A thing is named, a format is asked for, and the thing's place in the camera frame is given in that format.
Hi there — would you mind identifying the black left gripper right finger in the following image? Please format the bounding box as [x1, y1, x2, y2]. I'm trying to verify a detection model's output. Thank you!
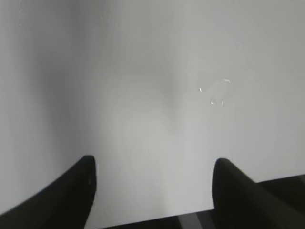
[212, 158, 305, 229]

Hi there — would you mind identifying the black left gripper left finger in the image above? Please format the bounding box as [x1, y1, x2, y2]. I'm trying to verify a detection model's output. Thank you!
[0, 156, 96, 229]

